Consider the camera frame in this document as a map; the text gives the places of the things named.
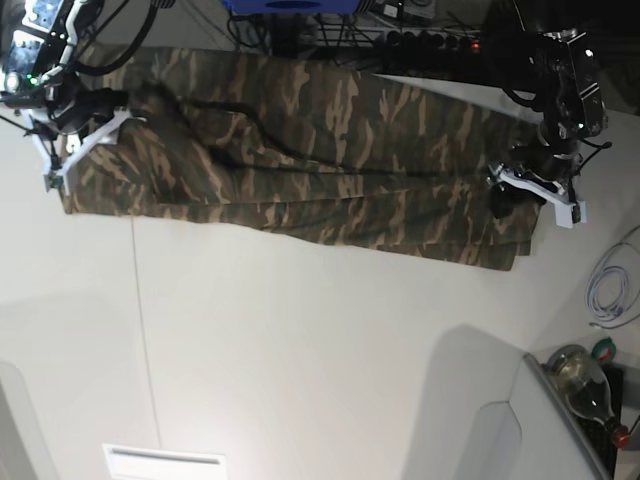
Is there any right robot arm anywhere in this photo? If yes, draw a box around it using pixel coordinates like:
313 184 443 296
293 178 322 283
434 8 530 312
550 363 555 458
1 1 174 195

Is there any white coiled cable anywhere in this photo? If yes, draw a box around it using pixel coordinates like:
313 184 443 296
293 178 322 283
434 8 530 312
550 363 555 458
585 230 640 330

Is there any blue box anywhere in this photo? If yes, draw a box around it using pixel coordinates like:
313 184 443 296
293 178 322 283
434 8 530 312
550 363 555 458
223 0 371 15

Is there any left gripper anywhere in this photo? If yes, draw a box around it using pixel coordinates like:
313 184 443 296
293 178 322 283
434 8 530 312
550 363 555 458
488 142 586 229

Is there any green tape roll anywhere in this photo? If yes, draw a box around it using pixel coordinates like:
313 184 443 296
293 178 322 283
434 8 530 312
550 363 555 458
591 337 617 365

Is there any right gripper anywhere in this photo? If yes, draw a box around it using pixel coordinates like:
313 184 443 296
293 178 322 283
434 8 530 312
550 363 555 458
22 88 135 195

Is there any clear plastic bottle red cap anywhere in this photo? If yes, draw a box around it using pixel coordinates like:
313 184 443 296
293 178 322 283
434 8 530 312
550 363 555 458
547 345 631 449

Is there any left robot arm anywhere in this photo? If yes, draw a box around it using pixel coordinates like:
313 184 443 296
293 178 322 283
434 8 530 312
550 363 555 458
482 1 611 228

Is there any camouflage t-shirt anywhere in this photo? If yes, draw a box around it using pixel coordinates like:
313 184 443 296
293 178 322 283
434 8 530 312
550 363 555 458
61 47 540 271

